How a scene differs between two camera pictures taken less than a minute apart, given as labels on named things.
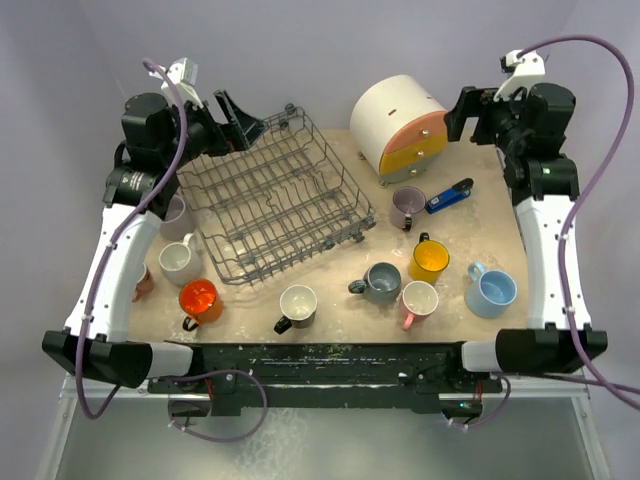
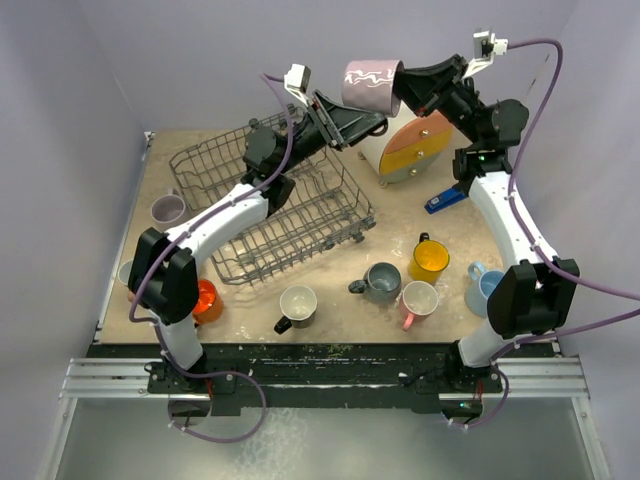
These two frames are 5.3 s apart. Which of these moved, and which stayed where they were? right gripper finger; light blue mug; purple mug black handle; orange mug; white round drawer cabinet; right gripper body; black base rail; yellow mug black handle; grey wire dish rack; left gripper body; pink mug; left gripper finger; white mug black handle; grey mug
Moved: left gripper finger; left gripper body; right gripper body; right gripper finger; purple mug black handle
Stayed: yellow mug black handle; white mug black handle; grey wire dish rack; pink mug; white round drawer cabinet; black base rail; orange mug; light blue mug; grey mug
